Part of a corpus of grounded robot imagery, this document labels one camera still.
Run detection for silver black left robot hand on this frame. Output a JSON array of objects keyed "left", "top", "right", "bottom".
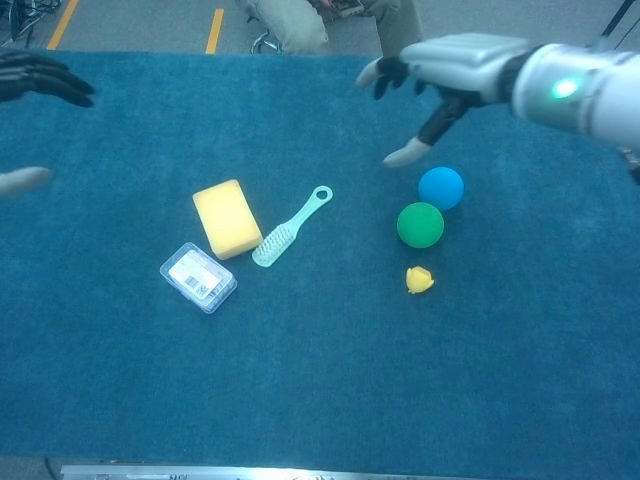
[{"left": 0, "top": 49, "right": 96, "bottom": 199}]

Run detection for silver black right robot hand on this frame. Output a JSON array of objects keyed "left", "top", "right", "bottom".
[{"left": 355, "top": 32, "right": 534, "bottom": 169}]

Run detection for blue ball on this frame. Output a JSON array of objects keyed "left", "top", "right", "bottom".
[{"left": 417, "top": 166, "right": 465, "bottom": 211}]

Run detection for green ball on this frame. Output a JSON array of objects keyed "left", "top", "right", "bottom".
[{"left": 396, "top": 201, "right": 445, "bottom": 249}]

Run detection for small yellow rubber duck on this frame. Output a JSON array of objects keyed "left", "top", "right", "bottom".
[{"left": 405, "top": 265, "right": 435, "bottom": 295}]

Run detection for yellow rectangular sponge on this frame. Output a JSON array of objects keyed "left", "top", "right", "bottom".
[{"left": 192, "top": 178, "right": 264, "bottom": 261}]

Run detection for clear plastic swab box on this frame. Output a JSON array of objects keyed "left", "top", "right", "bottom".
[{"left": 159, "top": 242, "right": 238, "bottom": 315}]

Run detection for light green plastic brush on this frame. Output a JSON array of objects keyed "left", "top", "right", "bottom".
[{"left": 251, "top": 185, "right": 335, "bottom": 268}]

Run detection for dark handheld device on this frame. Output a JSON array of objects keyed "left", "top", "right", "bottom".
[{"left": 309, "top": 0, "right": 369, "bottom": 24}]

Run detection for black tripod stand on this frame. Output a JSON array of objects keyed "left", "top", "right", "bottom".
[{"left": 594, "top": 0, "right": 640, "bottom": 51}]

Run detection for seated person in beige trousers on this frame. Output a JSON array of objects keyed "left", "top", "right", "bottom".
[{"left": 234, "top": 0, "right": 426, "bottom": 58}]

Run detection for chrome chair base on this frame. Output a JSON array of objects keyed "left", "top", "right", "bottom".
[{"left": 249, "top": 30, "right": 284, "bottom": 55}]

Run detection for teal felt table cloth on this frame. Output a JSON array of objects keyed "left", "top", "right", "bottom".
[{"left": 0, "top": 47, "right": 640, "bottom": 476}]

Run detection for black cable clutter on floor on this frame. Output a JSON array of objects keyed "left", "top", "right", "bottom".
[{"left": 0, "top": 0, "right": 61, "bottom": 49}]

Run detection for aluminium frame rail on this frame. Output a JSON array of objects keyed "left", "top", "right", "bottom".
[{"left": 59, "top": 463, "right": 471, "bottom": 480}]

